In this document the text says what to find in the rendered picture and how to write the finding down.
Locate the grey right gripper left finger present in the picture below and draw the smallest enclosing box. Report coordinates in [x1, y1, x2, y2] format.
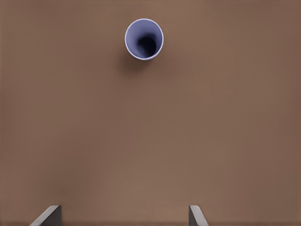
[30, 205, 62, 226]

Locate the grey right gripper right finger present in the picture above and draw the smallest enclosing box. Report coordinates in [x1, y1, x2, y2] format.
[188, 205, 209, 226]

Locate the blue cup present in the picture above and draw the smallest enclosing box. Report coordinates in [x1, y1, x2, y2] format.
[124, 18, 164, 61]

